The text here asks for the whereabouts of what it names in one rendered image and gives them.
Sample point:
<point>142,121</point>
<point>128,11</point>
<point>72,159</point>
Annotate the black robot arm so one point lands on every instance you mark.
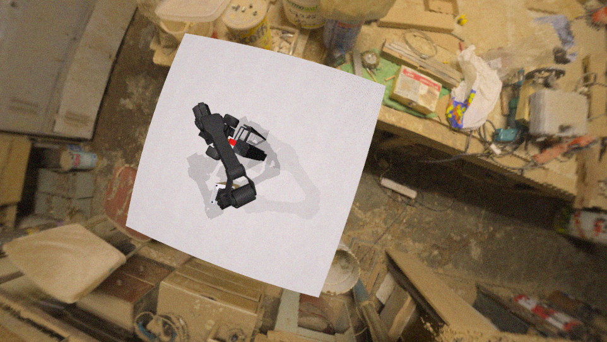
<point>212,129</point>

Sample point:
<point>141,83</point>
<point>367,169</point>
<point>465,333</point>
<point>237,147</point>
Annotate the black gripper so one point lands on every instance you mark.
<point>230,122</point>

